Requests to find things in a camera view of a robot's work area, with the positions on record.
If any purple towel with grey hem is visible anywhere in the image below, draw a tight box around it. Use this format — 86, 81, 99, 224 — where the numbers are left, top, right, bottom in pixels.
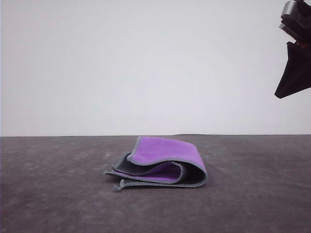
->
104, 135, 208, 192

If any grey table cloth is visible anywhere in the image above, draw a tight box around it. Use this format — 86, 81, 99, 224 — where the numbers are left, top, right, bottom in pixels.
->
0, 133, 311, 233

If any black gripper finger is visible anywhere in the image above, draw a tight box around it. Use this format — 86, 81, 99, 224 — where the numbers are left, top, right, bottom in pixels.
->
274, 41, 311, 100

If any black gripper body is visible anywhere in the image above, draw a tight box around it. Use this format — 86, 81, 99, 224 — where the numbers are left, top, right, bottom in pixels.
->
279, 0, 311, 48

